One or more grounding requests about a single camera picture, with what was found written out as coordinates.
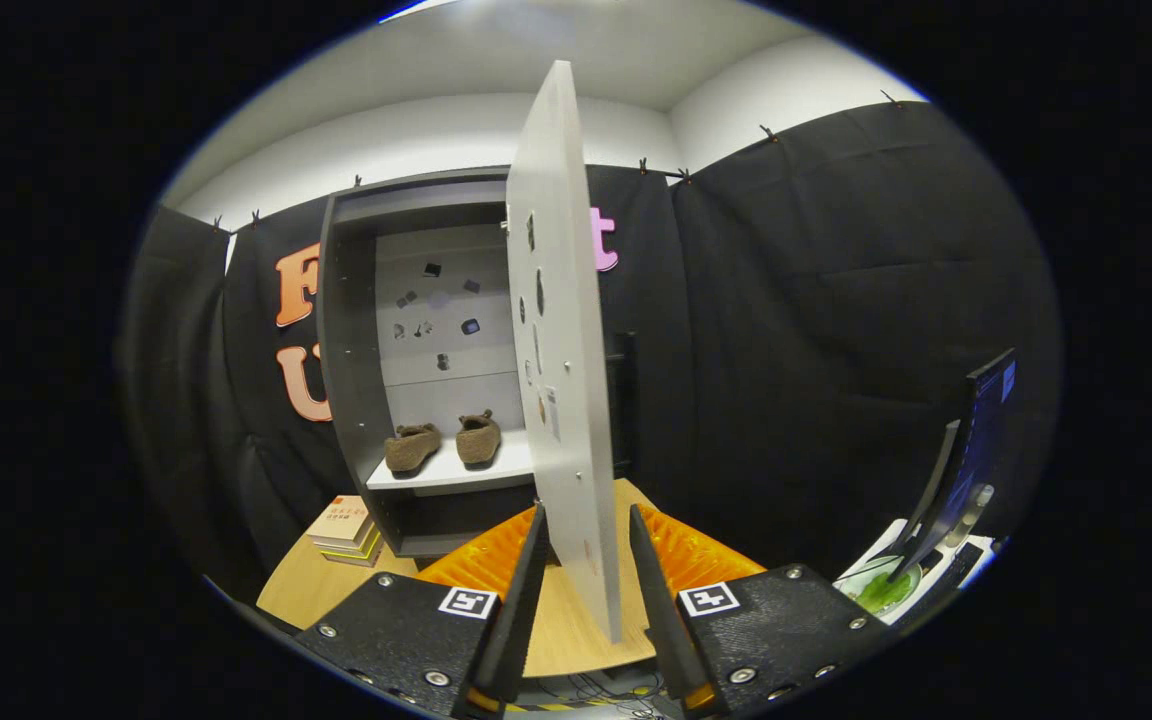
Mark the wide ceiling light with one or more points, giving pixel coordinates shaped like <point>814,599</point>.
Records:
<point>406,10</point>

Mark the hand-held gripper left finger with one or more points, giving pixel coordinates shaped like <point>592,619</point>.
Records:
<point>516,600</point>

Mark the black backdrop cloth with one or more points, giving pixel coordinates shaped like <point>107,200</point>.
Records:
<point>786,300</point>

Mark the dark grey shoe cabinet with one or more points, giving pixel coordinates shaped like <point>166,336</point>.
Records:
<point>346,350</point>

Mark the dark computer monitor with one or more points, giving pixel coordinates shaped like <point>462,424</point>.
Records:
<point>981,430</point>

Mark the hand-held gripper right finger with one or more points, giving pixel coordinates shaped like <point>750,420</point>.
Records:
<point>661,600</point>

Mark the beige shoe cabinet door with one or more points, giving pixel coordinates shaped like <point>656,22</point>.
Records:
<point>566,400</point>

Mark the brown fuzzy shoe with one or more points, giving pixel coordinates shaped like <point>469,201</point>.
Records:
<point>479,440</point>
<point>411,448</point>

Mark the green object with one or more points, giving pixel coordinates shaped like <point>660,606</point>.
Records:
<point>881,592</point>

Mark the yellow-edged book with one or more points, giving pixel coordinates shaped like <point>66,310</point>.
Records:
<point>361,561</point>
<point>361,550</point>

